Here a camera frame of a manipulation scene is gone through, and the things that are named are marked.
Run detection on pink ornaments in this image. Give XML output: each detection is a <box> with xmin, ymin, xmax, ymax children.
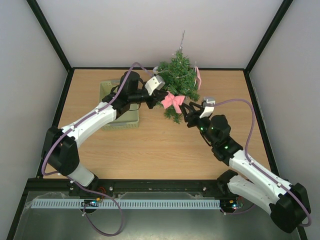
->
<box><xmin>161</xmin><ymin>91</ymin><xmax>185</xmax><ymax>114</ymax></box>

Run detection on pink felt triangle ornament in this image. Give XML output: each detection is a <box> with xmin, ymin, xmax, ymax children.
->
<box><xmin>194</xmin><ymin>66</ymin><xmax>202</xmax><ymax>90</ymax></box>

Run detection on small green christmas tree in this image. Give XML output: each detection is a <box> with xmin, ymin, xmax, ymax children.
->
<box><xmin>152</xmin><ymin>49</ymin><xmax>202</xmax><ymax>124</ymax></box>

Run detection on green plastic basket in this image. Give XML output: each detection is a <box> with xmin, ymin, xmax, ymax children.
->
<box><xmin>99</xmin><ymin>79</ymin><xmax>139</xmax><ymax>131</ymax></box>

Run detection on silver star ornament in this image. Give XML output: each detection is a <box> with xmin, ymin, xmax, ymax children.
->
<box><xmin>178</xmin><ymin>30</ymin><xmax>186</xmax><ymax>53</ymax></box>

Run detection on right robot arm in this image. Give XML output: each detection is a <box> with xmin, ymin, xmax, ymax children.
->
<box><xmin>180</xmin><ymin>98</ymin><xmax>312</xmax><ymax>233</ymax></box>

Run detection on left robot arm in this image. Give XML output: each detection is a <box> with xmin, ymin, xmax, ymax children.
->
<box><xmin>41</xmin><ymin>71</ymin><xmax>167</xmax><ymax>187</ymax></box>

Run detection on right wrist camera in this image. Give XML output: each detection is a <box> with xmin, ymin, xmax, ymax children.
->
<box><xmin>199</xmin><ymin>96</ymin><xmax>216</xmax><ymax>119</ymax></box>

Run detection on white slotted cable duct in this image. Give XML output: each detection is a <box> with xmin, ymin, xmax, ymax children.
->
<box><xmin>31</xmin><ymin>198</ymin><xmax>221</xmax><ymax>210</ymax></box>

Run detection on purple loop cable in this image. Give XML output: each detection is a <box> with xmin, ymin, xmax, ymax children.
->
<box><xmin>81</xmin><ymin>193</ymin><xmax>125</xmax><ymax>236</ymax></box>

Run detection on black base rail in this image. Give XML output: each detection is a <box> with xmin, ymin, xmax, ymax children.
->
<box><xmin>23</xmin><ymin>178</ymin><xmax>238</xmax><ymax>199</ymax></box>

